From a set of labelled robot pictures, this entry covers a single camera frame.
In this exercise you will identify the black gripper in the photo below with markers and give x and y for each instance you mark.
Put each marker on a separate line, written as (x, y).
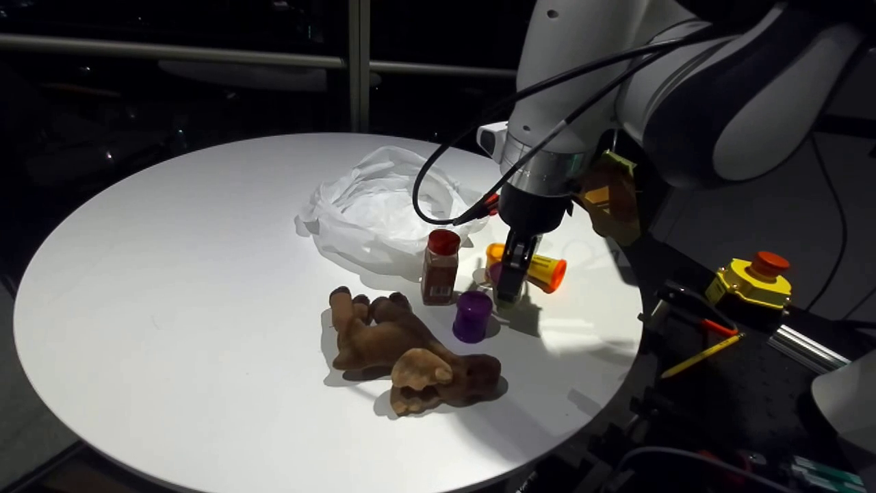
(534, 208)

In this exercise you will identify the yellow lid dough cup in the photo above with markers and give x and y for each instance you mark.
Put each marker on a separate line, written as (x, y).
(493, 256)

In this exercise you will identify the purple lid dough cup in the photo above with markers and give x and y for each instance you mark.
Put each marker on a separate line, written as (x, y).
(472, 318)

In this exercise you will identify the red lid spice jar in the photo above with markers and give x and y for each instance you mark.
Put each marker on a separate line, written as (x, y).
(441, 270)

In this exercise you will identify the brown plush toy animal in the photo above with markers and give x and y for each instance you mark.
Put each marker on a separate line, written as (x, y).
(410, 358)

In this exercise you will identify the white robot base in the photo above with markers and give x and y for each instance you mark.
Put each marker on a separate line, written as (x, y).
(851, 401)

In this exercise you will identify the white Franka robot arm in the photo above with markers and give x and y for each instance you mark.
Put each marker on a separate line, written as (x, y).
(584, 55)

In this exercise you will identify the white plastic bag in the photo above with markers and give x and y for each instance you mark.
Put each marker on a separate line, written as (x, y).
(365, 219)

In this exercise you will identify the yellow rod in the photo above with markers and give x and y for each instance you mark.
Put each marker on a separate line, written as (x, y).
(698, 358)

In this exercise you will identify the yellow emergency stop button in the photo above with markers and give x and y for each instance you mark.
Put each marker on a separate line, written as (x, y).
(753, 281)

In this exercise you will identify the aluminium profile bar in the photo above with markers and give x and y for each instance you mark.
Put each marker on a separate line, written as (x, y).
(807, 349)

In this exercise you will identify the black metal stand bar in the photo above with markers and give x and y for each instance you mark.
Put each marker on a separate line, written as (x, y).
(857, 125)

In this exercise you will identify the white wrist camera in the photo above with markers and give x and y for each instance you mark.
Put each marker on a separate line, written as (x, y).
(493, 138)

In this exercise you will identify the grey window post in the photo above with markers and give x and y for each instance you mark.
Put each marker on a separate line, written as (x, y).
(358, 64)

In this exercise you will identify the grey window rail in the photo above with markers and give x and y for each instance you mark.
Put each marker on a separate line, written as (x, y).
(180, 52)

